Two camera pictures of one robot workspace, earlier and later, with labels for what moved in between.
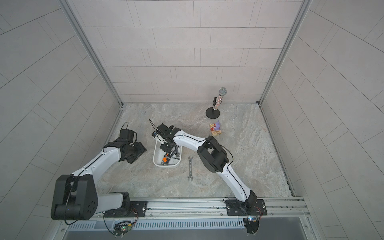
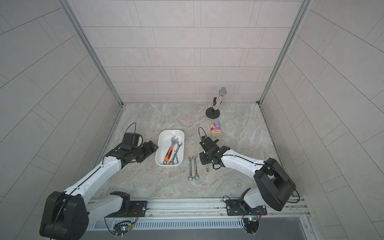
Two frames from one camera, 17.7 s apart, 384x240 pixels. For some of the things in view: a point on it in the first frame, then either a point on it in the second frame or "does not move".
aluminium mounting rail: [296, 208] does not move
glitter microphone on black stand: [213, 112] does not move
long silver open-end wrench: [190, 178] does not move
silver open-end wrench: [177, 155] -> [196, 174]
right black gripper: [165, 147] -> [202, 159]
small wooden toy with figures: [215, 129] does not move
